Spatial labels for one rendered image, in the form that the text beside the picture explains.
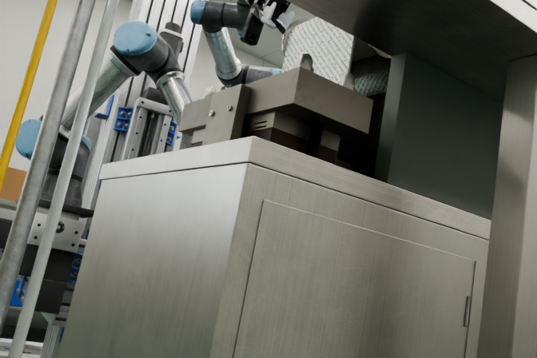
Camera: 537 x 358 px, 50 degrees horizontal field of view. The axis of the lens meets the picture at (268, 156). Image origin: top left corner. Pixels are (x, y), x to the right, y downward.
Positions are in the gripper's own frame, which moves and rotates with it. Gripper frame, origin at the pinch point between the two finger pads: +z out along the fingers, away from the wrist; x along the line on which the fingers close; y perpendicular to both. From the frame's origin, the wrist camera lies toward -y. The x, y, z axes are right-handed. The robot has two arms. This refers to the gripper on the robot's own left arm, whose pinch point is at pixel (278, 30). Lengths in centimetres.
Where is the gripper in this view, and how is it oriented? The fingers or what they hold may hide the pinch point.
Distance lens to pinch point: 149.6
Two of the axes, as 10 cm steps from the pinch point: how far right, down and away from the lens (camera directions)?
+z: 3.1, 5.6, -7.7
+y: 5.0, -7.8, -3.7
